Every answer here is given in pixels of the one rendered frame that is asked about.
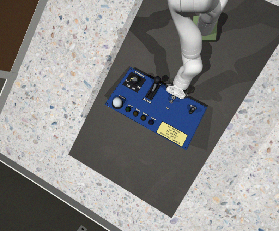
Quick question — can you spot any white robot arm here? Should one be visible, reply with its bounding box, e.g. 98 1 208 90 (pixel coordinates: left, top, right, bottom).
166 0 228 99

